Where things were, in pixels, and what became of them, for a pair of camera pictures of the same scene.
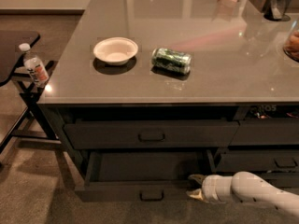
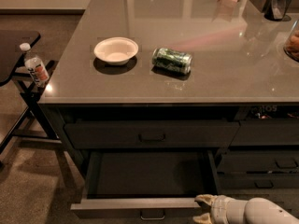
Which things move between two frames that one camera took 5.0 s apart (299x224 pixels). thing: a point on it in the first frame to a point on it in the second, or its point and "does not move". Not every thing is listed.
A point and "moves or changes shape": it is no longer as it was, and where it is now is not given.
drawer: (111, 134) does not move
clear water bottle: (34, 65) does not move
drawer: (259, 160) does not move
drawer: (142, 175) moves or changes shape
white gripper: (210, 188) to (220, 209)
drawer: (266, 132) does not move
